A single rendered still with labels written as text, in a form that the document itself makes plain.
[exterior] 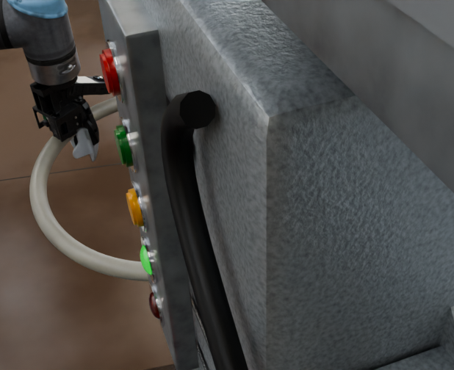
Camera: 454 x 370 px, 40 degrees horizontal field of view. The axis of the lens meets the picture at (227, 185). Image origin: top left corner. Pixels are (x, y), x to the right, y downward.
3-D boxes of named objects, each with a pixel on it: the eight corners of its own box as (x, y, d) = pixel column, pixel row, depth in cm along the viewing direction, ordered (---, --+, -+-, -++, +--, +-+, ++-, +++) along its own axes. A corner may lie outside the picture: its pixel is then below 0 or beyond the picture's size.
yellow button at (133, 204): (152, 231, 41) (148, 202, 40) (137, 236, 41) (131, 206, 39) (143, 207, 43) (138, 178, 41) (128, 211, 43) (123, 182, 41)
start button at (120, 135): (142, 172, 38) (137, 137, 36) (125, 176, 38) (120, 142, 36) (133, 148, 40) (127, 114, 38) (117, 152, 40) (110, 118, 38)
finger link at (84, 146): (76, 172, 127) (59, 135, 121) (97, 157, 130) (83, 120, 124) (84, 176, 125) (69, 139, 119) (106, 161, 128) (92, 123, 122)
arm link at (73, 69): (54, 34, 116) (89, 50, 111) (60, 56, 119) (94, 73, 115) (15, 55, 111) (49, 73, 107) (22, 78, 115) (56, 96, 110)
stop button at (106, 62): (131, 101, 35) (124, 59, 33) (112, 105, 34) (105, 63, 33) (121, 79, 37) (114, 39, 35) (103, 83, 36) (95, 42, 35)
